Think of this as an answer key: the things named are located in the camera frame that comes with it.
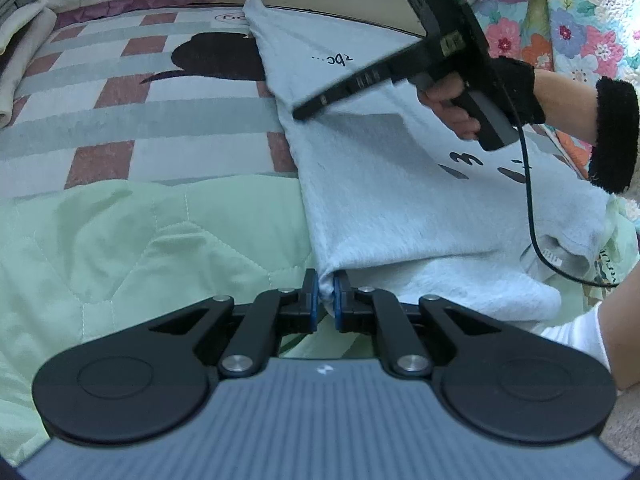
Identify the stack of folded clothes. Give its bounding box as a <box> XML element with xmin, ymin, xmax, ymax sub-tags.
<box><xmin>1</xmin><ymin>0</ymin><xmax>56</xmax><ymax>128</ymax></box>

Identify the floral patchwork quilt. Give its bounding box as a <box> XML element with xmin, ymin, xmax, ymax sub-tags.
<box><xmin>470</xmin><ymin>0</ymin><xmax>640</xmax><ymax>181</ymax></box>

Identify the light grey printed t-shirt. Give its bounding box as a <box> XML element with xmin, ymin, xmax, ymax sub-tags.
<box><xmin>243</xmin><ymin>0</ymin><xmax>611</xmax><ymax>324</ymax></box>

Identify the checked happy dog rug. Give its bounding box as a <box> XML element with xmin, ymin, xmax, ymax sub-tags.
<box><xmin>1</xmin><ymin>6</ymin><xmax>295</xmax><ymax>198</ymax></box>

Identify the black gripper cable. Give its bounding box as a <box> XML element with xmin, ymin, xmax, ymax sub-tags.
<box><xmin>514</xmin><ymin>121</ymin><xmax>622</xmax><ymax>290</ymax></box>

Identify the right forearm black fuzzy cuff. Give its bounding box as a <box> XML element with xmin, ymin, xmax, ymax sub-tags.
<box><xmin>531</xmin><ymin>68</ymin><xmax>640</xmax><ymax>196</ymax></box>

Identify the right hand with black glove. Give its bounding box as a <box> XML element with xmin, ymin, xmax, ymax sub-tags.
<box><xmin>416</xmin><ymin>56</ymin><xmax>546</xmax><ymax>140</ymax></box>

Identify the light green quilted blanket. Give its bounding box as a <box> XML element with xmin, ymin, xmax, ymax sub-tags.
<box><xmin>1</xmin><ymin>176</ymin><xmax>314</xmax><ymax>465</ymax></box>

